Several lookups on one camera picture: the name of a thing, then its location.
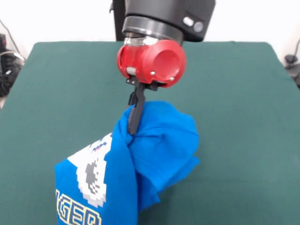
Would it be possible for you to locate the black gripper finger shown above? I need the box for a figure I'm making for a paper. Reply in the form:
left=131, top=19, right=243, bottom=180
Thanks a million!
left=127, top=79, right=146, bottom=136
left=127, top=90, right=138, bottom=109

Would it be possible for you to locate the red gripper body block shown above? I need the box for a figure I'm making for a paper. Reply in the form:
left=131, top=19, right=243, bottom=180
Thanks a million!
left=116, top=39, right=187, bottom=91

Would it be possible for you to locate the blue printed t-shirt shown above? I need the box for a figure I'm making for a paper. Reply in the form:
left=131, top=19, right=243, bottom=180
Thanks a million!
left=54, top=100, right=201, bottom=225

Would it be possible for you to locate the dark green table cloth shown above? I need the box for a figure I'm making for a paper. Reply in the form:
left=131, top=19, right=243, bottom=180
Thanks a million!
left=0, top=41, right=300, bottom=225

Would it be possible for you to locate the dark stand base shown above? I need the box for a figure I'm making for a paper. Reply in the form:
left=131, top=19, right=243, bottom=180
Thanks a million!
left=285, top=54, right=300, bottom=89
left=0, top=34, right=25, bottom=97

